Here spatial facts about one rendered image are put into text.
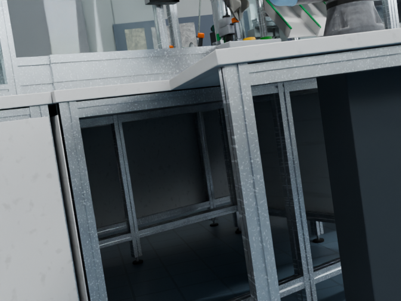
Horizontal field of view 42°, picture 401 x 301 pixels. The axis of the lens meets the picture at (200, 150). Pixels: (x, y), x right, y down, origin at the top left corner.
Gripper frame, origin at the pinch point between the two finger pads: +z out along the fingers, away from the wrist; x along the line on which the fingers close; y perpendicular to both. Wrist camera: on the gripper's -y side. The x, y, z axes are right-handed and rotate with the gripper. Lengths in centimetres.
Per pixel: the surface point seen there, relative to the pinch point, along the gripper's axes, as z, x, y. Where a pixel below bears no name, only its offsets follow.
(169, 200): 83, 46, -156
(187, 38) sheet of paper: -58, 196, -340
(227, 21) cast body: 0.2, -1.5, -4.1
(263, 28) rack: 2.4, 19.3, -9.3
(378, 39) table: 23, -29, 80
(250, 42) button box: 12.3, -11.0, 18.7
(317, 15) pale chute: -1.6, 45.5, -5.6
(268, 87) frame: 26.6, -5.5, 17.7
